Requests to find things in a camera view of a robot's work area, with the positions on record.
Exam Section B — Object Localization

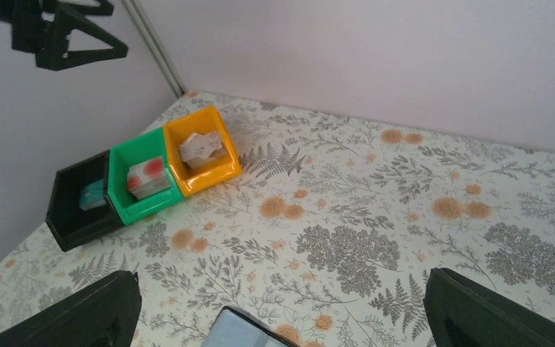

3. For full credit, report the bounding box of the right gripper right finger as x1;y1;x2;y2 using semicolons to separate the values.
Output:
423;267;555;346

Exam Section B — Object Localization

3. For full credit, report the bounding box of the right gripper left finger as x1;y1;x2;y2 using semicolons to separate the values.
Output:
0;270;142;346

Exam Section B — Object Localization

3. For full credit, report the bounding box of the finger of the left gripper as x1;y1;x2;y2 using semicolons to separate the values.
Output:
35;5;129;71
43;0;114;17

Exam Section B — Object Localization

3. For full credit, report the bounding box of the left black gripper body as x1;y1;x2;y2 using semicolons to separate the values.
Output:
0;0;58;54

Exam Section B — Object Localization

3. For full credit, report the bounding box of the black card holder wallet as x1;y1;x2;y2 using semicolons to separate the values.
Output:
201;306;297;347

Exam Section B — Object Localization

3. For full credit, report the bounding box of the teal card in black bin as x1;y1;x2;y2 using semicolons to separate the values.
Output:
79;179;106;211

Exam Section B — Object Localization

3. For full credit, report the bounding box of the black bin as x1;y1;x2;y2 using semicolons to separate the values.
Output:
45;150;124;252

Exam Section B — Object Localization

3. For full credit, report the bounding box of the white red block green bin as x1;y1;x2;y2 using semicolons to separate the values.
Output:
126;156;171;200

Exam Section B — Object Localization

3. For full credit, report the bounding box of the white block in orange bin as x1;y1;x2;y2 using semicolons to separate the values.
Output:
178;131;227;169

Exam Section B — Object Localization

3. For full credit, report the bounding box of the orange bin back left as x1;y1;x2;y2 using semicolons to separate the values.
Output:
163;106;243;197

